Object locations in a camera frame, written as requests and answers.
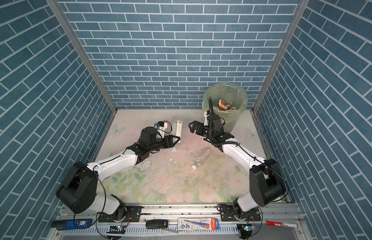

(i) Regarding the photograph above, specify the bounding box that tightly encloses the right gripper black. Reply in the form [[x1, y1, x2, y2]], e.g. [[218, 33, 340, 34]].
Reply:
[[189, 120, 215, 140]]

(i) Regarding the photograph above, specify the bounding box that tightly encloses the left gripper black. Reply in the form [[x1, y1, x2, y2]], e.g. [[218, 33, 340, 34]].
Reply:
[[147, 134, 180, 153]]

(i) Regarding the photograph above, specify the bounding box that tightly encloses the brown coffee bottle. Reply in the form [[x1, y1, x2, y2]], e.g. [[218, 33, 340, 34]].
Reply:
[[217, 100, 232, 111]]

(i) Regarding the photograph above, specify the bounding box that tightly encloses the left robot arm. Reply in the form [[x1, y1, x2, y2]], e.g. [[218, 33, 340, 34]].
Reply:
[[56, 127, 180, 220]]

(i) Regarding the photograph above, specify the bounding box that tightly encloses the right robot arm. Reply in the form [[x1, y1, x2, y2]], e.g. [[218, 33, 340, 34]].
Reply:
[[189, 110, 288, 218]]

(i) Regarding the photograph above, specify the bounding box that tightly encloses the grey mesh waste bin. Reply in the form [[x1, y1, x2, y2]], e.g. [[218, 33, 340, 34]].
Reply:
[[223, 114, 239, 133]]

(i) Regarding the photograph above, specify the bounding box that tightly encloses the green plastic bin liner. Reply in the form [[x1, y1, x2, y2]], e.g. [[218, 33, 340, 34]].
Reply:
[[202, 82, 248, 118]]

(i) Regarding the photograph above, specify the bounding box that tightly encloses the clear crushed water bottle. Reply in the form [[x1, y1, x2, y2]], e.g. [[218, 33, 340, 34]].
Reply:
[[191, 149, 211, 170]]

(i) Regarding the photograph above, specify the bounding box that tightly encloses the packaged pen blister card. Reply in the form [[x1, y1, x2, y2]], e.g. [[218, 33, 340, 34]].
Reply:
[[177, 218, 221, 231]]

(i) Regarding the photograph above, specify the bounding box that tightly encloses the red white marker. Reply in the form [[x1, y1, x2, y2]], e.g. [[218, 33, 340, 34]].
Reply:
[[266, 221, 298, 228]]

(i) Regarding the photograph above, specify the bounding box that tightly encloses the blue black handheld device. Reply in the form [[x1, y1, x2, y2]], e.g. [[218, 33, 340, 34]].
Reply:
[[51, 219, 93, 231]]

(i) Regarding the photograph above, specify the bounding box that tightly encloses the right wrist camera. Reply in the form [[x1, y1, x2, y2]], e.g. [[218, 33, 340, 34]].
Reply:
[[204, 111, 210, 126]]

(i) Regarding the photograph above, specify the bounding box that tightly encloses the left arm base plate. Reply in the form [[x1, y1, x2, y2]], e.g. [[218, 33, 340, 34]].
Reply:
[[98, 206, 142, 223]]

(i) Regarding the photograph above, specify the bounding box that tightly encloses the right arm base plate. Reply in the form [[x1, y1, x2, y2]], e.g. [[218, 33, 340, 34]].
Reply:
[[217, 204, 261, 222]]

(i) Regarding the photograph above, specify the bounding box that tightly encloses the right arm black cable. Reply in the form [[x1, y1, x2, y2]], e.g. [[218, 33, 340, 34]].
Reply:
[[208, 97, 290, 240]]

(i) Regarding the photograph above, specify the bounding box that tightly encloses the aluminium front rail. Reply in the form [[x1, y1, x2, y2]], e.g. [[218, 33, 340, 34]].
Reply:
[[47, 203, 311, 240]]

